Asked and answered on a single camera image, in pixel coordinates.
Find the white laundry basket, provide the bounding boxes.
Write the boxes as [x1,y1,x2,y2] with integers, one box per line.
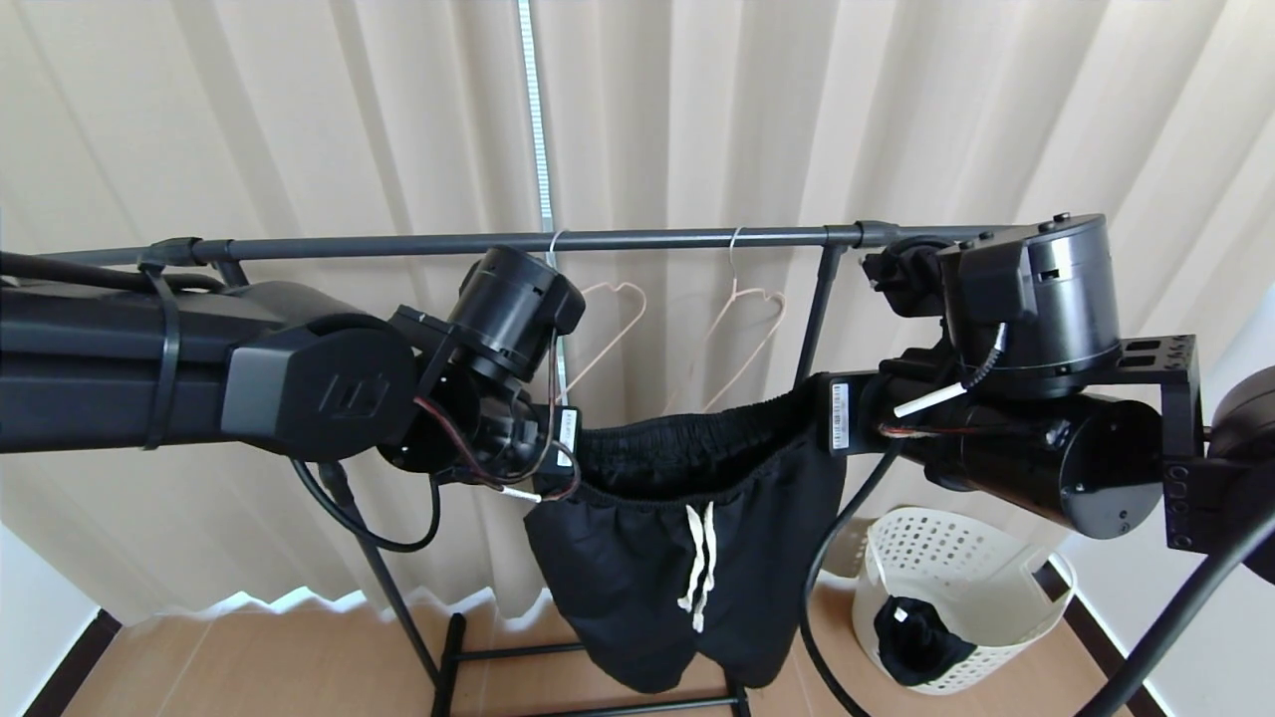
[852,507,1079,695]

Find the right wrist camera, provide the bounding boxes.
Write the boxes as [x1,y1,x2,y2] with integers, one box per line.
[862,237,957,320]

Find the black cable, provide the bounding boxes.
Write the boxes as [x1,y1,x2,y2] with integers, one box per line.
[289,456,442,555]
[1101,503,1275,717]
[800,438,902,717]

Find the beige curtain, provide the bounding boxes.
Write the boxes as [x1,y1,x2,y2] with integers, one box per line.
[0,0,1275,623]

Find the black shorts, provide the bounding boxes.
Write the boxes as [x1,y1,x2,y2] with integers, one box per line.
[523,383,848,695]

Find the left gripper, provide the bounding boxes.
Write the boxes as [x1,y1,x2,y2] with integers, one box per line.
[383,373,584,499]

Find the black clothes rack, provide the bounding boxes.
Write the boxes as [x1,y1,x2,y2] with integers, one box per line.
[40,221,1007,717]

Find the pink clothes hanger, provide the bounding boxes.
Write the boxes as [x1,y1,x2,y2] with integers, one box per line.
[662,227,788,414]
[551,231,648,409]

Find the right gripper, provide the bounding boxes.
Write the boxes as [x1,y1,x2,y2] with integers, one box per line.
[819,370,1164,540]

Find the black garment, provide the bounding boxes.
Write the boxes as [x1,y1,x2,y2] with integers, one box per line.
[874,596,977,688]

